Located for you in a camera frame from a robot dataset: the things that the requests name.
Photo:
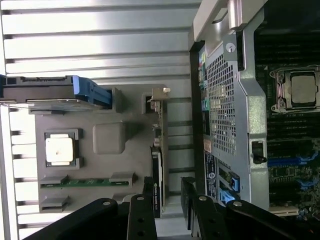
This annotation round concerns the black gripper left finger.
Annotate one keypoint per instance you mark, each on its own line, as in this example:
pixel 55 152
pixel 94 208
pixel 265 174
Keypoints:
pixel 140 220

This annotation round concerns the blue expansion slot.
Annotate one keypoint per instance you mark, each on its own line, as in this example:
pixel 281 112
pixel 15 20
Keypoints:
pixel 285 161

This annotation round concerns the CPU socket with silver CPU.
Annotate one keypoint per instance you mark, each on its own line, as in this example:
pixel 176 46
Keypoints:
pixel 302 88

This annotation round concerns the green RAM stick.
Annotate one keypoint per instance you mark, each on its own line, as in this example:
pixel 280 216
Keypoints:
pixel 87 182

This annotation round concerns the blue slot retainer clip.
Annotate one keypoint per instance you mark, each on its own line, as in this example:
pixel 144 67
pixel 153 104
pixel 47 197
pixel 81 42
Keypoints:
pixel 226 196
pixel 235 182

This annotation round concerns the green motherboard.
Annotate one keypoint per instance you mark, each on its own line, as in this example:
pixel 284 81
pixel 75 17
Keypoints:
pixel 282 175

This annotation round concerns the open black PC case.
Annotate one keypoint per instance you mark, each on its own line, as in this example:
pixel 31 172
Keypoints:
pixel 255 112

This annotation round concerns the hard disk in blue caddy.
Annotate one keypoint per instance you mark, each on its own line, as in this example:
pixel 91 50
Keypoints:
pixel 50 87

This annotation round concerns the white expansion slot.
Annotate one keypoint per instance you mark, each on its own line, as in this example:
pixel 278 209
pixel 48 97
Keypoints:
pixel 283 212

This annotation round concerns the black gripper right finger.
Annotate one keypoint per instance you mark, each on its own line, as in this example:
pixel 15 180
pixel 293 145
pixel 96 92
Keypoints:
pixel 205 220

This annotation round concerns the grey plastic parts rack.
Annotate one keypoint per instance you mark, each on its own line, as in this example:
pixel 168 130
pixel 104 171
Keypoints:
pixel 100 165

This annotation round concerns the silver spare CPU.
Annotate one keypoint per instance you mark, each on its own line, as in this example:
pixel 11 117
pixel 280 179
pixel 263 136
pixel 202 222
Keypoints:
pixel 60 150

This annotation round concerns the black chassis intrusion switch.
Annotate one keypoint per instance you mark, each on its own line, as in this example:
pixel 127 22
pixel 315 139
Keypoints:
pixel 257 152

